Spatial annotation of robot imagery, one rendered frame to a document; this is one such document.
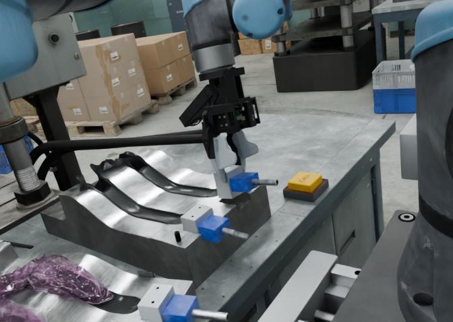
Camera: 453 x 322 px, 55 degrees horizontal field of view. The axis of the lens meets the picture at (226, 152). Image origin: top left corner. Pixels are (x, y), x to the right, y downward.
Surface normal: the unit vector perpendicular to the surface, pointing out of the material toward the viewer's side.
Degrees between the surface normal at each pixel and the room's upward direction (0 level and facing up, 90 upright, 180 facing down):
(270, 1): 90
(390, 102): 91
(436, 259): 72
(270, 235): 0
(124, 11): 90
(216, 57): 79
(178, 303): 0
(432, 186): 90
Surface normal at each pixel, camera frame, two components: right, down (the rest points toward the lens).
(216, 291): -0.18, -0.91
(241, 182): -0.62, 0.27
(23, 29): 0.99, -0.12
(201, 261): 0.78, 0.09
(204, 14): -0.11, 0.21
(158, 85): -0.40, 0.40
